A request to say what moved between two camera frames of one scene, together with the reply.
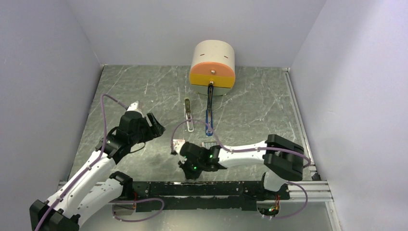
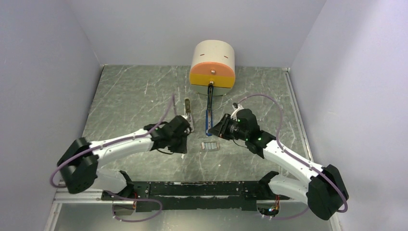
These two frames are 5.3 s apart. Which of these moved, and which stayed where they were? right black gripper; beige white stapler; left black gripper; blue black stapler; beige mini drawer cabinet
Moved: left black gripper; right black gripper
Stayed: blue black stapler; beige mini drawer cabinet; beige white stapler
